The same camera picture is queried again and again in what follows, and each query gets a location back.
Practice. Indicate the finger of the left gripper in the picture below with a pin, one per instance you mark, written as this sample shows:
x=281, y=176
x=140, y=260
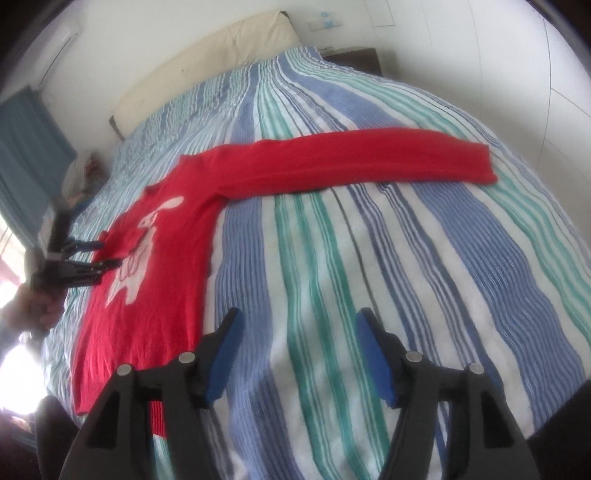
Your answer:
x=85, y=273
x=73, y=245

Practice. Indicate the striped blue green bedspread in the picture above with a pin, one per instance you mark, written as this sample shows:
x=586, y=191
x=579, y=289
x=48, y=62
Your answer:
x=496, y=275

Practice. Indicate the person's left hand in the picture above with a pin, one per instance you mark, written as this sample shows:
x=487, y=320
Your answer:
x=33, y=309

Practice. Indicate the pile of clothes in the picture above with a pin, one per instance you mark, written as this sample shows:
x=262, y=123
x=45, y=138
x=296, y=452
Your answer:
x=84, y=178

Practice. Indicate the teal blue curtain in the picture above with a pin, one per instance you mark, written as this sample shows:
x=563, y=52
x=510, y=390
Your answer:
x=35, y=156

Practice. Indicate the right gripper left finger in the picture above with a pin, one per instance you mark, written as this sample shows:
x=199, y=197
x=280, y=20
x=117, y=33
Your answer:
x=115, y=441

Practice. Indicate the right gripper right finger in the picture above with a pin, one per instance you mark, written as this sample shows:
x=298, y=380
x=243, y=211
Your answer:
x=461, y=411

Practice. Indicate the dark wooden nightstand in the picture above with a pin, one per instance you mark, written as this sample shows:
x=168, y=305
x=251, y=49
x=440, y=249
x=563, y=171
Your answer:
x=363, y=59

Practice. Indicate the red sweater with white print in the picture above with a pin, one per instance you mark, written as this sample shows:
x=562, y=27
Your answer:
x=151, y=307

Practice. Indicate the cream padded headboard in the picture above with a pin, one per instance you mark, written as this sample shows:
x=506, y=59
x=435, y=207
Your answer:
x=254, y=39

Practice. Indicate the white air conditioner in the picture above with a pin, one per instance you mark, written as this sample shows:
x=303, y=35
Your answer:
x=54, y=48

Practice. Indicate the white wall switch panel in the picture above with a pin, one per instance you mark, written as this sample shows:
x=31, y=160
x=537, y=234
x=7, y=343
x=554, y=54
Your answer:
x=323, y=23

